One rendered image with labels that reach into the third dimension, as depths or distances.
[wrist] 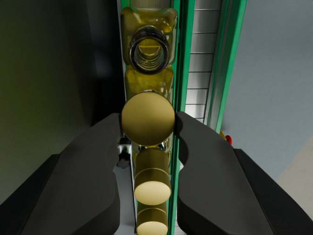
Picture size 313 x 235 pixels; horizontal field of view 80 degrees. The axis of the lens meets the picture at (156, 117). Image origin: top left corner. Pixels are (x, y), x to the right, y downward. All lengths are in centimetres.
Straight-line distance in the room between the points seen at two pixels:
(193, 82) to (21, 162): 34
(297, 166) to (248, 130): 159
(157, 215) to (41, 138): 15
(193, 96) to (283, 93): 34
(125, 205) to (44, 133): 49
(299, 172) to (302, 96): 167
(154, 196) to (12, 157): 13
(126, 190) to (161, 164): 45
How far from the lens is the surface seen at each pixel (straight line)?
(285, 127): 78
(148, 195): 18
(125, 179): 59
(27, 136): 22
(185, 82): 33
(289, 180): 239
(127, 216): 74
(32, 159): 23
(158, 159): 19
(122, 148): 39
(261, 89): 65
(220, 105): 37
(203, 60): 42
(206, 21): 41
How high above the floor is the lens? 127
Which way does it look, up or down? 60 degrees down
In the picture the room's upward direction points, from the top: 177 degrees clockwise
